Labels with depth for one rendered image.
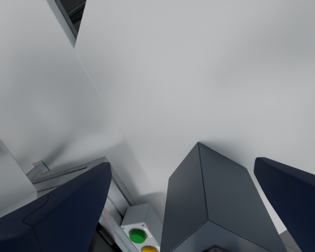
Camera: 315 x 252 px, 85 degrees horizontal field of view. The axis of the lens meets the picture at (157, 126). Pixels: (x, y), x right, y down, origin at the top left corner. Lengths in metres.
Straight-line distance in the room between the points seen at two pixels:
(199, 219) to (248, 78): 0.26
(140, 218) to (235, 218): 0.25
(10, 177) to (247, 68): 0.50
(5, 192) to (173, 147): 0.35
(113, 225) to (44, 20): 0.48
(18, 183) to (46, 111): 0.17
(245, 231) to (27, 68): 0.52
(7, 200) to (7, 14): 0.37
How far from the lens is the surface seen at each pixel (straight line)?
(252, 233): 0.31
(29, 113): 0.55
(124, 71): 0.38
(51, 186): 0.54
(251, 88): 0.39
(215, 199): 0.30
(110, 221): 0.49
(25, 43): 0.49
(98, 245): 0.58
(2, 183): 0.45
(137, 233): 0.48
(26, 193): 0.46
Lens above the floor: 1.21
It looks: 63 degrees down
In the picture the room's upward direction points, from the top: 162 degrees counter-clockwise
